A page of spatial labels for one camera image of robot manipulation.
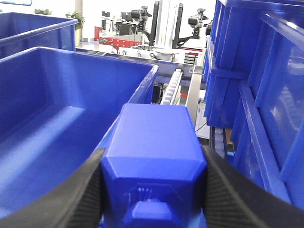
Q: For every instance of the camera on black arm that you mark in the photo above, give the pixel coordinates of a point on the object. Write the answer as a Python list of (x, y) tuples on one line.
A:
[(141, 16)]

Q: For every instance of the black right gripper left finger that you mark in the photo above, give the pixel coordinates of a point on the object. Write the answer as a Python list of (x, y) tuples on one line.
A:
[(75, 203)]

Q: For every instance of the stacked blue bins right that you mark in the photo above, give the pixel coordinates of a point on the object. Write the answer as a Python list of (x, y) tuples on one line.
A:
[(254, 72)]

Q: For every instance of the large blue plastic bin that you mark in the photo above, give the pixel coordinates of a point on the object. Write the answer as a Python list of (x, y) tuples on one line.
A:
[(55, 108)]

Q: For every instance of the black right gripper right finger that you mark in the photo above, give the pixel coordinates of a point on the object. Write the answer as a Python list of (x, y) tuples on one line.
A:
[(233, 201)]

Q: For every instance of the blue plastic block part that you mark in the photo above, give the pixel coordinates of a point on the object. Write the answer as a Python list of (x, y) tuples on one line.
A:
[(154, 169)]

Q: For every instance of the white roller track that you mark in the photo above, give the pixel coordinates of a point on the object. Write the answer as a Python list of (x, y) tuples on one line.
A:
[(172, 88)]

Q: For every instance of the blue bin far left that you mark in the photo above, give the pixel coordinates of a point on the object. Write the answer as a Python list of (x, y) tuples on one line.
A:
[(21, 31)]

